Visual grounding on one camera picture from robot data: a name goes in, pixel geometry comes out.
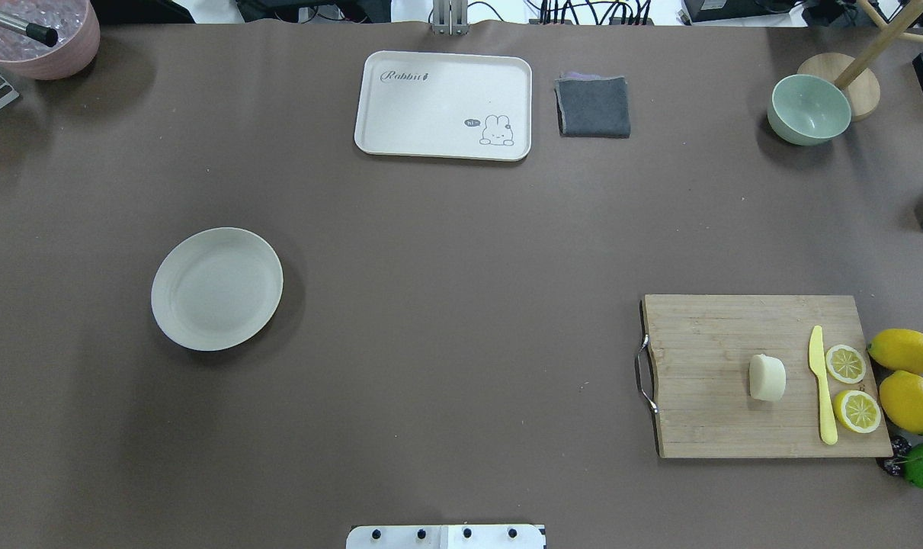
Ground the beige rabbit tray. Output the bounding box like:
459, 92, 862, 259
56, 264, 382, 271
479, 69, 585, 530
354, 51, 532, 161

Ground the lemon half near bun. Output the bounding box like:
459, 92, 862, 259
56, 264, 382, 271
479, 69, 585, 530
825, 344, 868, 384

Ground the grey folded cloth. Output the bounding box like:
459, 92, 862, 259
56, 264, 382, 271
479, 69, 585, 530
555, 73, 631, 139

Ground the round beige plate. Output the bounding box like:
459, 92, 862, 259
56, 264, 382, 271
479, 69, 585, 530
151, 228, 284, 352

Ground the wooden cutting board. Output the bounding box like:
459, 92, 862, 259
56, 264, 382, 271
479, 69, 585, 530
635, 294, 891, 458

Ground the mint green bowl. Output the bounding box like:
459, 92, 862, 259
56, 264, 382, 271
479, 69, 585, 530
767, 74, 852, 146

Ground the yellow plastic knife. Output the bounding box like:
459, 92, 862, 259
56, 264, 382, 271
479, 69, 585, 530
807, 326, 838, 445

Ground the wooden mug tree stand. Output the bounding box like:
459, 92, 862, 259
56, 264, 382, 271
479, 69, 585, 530
798, 1, 923, 122

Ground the lemon half far side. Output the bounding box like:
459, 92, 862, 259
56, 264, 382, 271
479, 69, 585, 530
833, 390, 883, 434

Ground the whole lemon left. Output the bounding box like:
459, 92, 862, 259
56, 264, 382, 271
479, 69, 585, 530
867, 328, 923, 375

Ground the whole lemon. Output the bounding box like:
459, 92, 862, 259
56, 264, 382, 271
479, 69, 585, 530
878, 371, 923, 435
867, 328, 923, 375

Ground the pink bowl with ice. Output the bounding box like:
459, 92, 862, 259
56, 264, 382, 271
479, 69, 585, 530
0, 1, 100, 80

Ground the whole lemon right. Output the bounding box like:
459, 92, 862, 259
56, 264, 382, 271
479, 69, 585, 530
878, 371, 923, 435

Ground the dark berry cluster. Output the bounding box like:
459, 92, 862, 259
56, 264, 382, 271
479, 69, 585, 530
876, 435, 913, 477

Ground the metal muddler black tip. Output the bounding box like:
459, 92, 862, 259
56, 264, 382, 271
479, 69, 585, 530
0, 11, 59, 47

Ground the aluminium frame post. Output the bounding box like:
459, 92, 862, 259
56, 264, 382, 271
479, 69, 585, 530
431, 0, 470, 36

